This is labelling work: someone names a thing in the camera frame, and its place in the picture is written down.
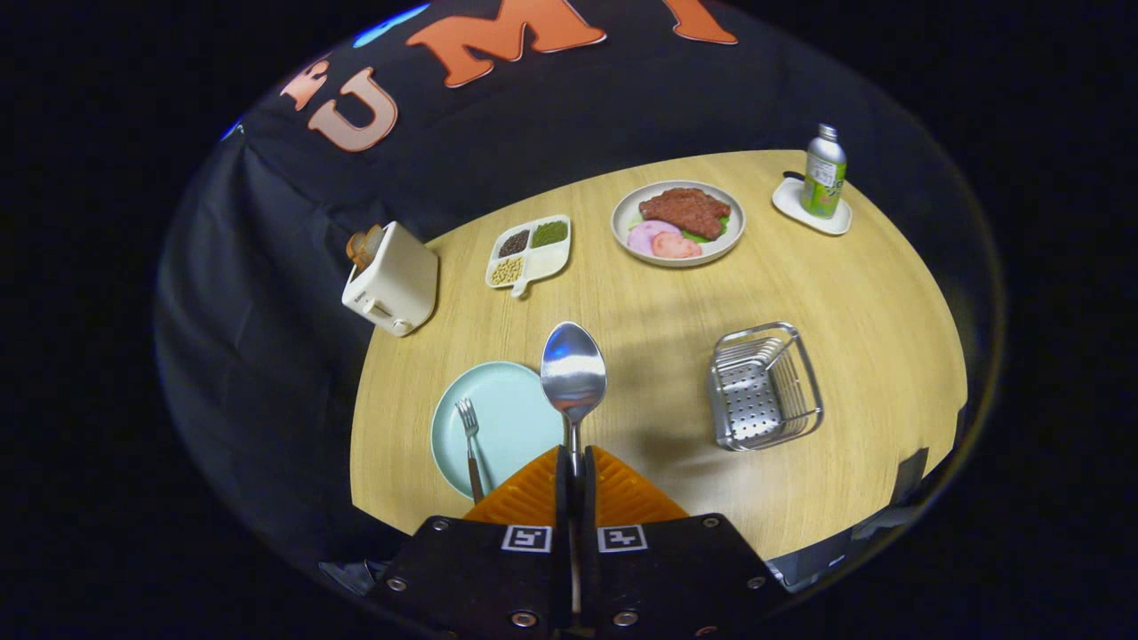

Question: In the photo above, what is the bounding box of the metal wire basket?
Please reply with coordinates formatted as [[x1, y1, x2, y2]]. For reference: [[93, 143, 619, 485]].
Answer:
[[707, 322, 824, 452]]

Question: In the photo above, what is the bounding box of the white divided dish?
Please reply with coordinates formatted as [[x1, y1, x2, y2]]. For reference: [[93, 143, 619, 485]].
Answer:
[[485, 214, 573, 299]]

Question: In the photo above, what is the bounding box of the green lettuce leaf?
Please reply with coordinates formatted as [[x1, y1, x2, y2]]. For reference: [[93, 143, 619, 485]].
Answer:
[[680, 213, 733, 244]]

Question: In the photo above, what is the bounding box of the white toaster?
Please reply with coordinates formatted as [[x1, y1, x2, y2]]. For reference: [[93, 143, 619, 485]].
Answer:
[[341, 221, 440, 338]]

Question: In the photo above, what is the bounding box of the reddish pink ham slice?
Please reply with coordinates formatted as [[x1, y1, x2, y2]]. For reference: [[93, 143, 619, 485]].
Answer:
[[652, 231, 703, 260]]

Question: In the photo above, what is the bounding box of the white coaster tray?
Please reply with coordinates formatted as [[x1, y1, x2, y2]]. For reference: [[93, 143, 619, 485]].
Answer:
[[772, 175, 853, 236]]

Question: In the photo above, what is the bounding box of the light blue plate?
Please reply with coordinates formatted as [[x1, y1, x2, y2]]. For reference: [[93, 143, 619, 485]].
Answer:
[[430, 360, 566, 501]]

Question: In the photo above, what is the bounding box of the white dinner plate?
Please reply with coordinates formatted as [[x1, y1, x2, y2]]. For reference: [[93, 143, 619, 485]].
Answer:
[[611, 180, 746, 268]]

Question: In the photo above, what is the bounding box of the pale pink ham slice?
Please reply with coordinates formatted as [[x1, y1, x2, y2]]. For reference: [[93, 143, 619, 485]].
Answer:
[[628, 220, 681, 257]]

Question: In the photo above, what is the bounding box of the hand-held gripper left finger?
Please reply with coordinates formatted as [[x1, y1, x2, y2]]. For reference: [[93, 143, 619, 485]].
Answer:
[[366, 444, 577, 640]]

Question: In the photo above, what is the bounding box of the brown steak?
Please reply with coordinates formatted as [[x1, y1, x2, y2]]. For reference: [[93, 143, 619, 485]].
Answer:
[[638, 188, 732, 241]]

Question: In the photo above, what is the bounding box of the silver fork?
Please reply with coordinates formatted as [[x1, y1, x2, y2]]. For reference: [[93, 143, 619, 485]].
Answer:
[[455, 398, 487, 504]]

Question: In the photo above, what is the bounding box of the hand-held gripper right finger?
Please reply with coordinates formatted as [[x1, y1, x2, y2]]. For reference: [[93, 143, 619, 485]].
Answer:
[[578, 444, 790, 640]]

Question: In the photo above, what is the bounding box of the green label drink bottle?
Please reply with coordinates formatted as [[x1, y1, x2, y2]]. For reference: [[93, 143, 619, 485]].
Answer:
[[800, 124, 847, 220]]

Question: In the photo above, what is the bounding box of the silver spoon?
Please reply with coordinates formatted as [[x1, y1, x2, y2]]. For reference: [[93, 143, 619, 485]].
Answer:
[[541, 321, 608, 481]]

